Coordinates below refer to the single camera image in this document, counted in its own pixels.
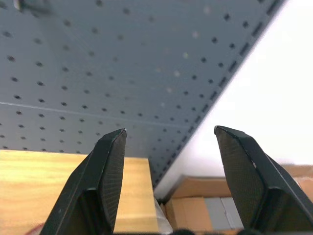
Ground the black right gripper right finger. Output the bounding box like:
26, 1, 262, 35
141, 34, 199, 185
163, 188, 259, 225
214, 125, 313, 235

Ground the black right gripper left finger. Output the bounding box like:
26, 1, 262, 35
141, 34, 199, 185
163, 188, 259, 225
40, 128, 127, 235

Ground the brown cardboard box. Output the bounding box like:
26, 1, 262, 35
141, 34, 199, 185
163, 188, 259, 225
162, 164, 313, 233

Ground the grey pegboard panel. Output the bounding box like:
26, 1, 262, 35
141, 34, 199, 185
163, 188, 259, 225
0, 0, 287, 188

